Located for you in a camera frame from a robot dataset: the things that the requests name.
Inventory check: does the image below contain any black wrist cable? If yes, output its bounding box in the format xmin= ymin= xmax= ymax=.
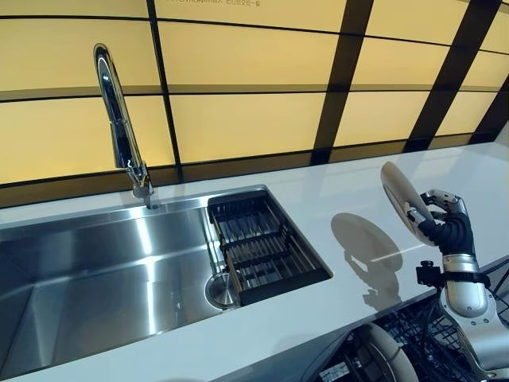
xmin=420 ymin=296 xmax=450 ymax=361

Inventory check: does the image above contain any black dishwasher plate rack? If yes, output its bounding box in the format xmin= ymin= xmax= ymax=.
xmin=317 ymin=296 xmax=482 ymax=382

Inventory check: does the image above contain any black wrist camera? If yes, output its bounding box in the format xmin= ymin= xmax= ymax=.
xmin=416 ymin=259 xmax=445 ymax=287

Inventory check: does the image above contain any round steel sink strainer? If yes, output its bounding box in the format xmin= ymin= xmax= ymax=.
xmin=204 ymin=271 xmax=240 ymax=310

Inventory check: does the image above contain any chrome kitchen faucet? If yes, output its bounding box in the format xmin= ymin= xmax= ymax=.
xmin=93 ymin=42 xmax=161 ymax=210

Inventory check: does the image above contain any black sink drying rack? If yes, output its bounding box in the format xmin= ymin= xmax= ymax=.
xmin=207 ymin=189 xmax=333 ymax=307

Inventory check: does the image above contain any black wire dishwasher basket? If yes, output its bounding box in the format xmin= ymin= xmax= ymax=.
xmin=487 ymin=258 xmax=509 ymax=331

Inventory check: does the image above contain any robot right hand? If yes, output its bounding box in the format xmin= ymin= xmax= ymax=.
xmin=405 ymin=189 xmax=476 ymax=256

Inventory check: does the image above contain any stainless steel sink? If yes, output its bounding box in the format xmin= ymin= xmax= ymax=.
xmin=0 ymin=185 xmax=334 ymax=382

